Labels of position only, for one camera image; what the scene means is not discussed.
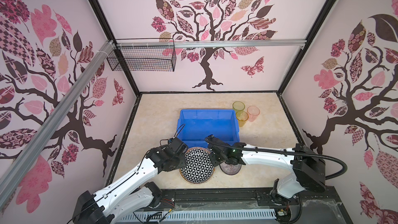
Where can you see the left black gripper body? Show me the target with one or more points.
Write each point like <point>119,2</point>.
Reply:
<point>179,162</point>

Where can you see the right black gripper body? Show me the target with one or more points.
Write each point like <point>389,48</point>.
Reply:
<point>214,159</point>

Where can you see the floral pattern plate orange rim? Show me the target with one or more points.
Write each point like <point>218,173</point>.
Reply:
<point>198,169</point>

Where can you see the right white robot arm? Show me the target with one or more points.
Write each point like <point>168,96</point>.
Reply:
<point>306,172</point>

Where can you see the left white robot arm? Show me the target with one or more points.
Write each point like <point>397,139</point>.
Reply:
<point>133,190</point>

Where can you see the blue plastic bin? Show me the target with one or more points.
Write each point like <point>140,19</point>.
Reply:
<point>195,125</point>

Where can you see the yellow transparent cup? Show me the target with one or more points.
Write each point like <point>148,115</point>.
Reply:
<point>242,117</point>

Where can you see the green transparent cup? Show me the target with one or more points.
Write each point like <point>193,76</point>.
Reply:
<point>238,106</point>

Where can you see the pink transparent cup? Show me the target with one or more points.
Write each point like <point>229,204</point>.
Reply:
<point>253,113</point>

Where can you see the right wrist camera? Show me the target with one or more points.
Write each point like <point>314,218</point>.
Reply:
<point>212,141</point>

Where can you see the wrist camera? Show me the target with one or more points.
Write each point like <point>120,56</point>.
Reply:
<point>212,141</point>
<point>176,146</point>

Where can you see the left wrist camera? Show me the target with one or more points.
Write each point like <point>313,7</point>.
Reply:
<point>176,146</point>

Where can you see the white slotted cable duct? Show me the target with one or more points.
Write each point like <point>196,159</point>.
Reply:
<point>198,215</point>

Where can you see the black wire basket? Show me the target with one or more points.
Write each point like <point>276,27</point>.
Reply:
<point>143,55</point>

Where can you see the aluminium rail back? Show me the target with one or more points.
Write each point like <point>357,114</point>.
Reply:
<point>214,43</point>

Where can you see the aluminium rail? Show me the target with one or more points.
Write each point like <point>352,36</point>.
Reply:
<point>19,168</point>
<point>214,43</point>

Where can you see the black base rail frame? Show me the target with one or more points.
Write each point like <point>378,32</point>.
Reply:
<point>305,208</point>

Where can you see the aluminium rail left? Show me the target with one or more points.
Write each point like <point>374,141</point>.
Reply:
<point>19,168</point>

